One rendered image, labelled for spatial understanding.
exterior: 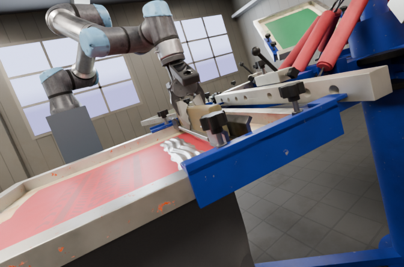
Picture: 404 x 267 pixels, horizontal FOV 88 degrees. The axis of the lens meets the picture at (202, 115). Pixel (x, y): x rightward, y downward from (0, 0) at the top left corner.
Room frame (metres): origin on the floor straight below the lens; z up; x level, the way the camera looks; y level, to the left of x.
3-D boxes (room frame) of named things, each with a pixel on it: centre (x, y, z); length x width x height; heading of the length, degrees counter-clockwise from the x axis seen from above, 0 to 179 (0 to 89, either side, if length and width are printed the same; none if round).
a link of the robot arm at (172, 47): (0.62, 0.03, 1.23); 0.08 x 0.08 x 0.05
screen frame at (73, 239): (0.54, 0.22, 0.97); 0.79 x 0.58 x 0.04; 107
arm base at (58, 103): (1.15, 0.68, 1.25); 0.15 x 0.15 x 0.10
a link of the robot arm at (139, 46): (0.68, 0.11, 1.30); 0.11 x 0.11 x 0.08; 42
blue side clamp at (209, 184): (0.35, -0.09, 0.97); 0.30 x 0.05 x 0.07; 107
